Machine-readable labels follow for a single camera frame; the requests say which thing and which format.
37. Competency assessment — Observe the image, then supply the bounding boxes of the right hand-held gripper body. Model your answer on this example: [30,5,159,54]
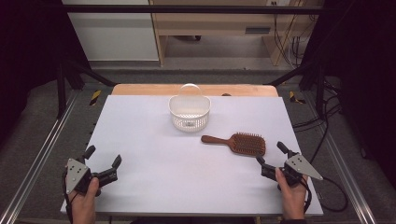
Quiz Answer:
[261,152,324,191]

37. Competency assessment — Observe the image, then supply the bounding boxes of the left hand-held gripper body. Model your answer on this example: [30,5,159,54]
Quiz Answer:
[64,158,120,198]

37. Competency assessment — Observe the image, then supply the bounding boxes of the wooden paddle hairbrush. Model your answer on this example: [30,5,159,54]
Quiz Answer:
[200,132,267,158]

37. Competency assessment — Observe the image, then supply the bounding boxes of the white perforated plastic basket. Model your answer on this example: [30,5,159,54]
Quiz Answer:
[167,82,212,133]

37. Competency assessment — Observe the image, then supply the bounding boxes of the person's left hand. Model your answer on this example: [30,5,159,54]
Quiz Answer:
[67,177,101,224]

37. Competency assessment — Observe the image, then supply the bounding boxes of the person's right hand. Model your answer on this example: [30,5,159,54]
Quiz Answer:
[275,168,309,220]

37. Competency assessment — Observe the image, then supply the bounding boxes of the yellow black floor tape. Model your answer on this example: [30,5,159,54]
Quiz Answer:
[289,90,307,105]
[89,89,103,107]

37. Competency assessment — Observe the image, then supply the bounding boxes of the wooden table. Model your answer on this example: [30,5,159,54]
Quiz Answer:
[110,82,279,98]

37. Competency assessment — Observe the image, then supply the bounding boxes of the white cabinet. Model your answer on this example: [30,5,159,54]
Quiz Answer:
[61,0,160,62]

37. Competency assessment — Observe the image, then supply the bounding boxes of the office chair base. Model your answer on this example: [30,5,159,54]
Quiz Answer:
[173,35,203,42]

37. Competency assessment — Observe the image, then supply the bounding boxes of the light wooden desk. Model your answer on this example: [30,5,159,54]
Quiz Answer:
[148,0,325,67]

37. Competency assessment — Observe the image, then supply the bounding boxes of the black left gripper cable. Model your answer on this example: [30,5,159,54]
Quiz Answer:
[62,172,75,224]

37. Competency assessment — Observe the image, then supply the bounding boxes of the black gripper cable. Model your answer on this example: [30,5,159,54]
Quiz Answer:
[62,172,75,224]
[303,176,349,214]

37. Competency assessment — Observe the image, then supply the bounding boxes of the aluminium floor rail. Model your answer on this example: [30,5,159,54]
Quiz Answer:
[302,91,378,224]
[0,91,79,224]

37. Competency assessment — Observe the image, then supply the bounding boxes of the black floor cables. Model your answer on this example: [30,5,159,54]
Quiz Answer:
[291,77,344,164]

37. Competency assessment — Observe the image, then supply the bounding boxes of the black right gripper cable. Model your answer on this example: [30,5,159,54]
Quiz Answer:
[303,176,349,214]

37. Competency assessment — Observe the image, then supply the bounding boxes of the black metal frame strut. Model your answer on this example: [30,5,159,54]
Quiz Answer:
[56,58,117,119]
[263,61,327,119]

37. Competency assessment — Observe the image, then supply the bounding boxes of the cables beside wooden desk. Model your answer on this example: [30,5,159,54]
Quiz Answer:
[272,1,310,68]

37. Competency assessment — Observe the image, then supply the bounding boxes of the black metal frame crossbar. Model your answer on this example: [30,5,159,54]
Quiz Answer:
[61,4,325,15]

